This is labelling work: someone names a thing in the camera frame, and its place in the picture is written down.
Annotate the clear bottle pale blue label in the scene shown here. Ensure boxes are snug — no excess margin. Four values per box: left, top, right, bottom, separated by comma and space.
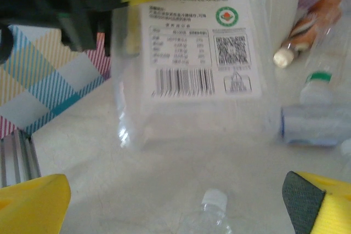
279, 102, 351, 147

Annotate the square bottle white label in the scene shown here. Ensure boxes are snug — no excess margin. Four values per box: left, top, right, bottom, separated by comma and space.
108, 0, 275, 151

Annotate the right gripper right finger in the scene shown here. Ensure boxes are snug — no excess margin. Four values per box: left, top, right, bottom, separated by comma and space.
281, 170, 351, 234

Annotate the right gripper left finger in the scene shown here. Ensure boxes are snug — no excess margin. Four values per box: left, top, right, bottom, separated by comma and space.
0, 173, 71, 234

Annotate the brown coffee drink bottle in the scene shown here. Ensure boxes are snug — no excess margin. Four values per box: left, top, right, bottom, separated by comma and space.
273, 0, 345, 69

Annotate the colourful plaid backdrop cloth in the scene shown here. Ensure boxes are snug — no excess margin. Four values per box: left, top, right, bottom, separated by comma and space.
0, 0, 326, 139

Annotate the clear bottle white cap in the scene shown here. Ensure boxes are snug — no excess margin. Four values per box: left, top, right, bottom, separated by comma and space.
175, 188, 238, 234

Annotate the small clear bottle green ring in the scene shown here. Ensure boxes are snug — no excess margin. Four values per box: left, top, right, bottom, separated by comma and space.
299, 71, 335, 106

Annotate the aluminium table edge rail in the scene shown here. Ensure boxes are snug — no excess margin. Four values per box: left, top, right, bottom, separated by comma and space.
0, 129, 42, 190

